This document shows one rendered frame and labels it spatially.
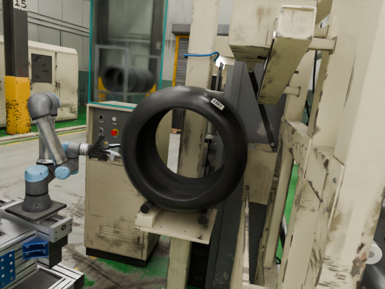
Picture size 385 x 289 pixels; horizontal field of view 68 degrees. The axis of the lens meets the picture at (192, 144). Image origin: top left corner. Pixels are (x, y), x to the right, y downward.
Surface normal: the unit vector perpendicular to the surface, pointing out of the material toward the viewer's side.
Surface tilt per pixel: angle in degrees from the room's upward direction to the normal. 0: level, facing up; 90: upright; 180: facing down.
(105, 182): 90
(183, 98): 79
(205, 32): 90
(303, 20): 72
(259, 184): 90
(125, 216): 89
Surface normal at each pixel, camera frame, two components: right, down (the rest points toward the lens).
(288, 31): -0.15, -0.11
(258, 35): -0.19, 0.20
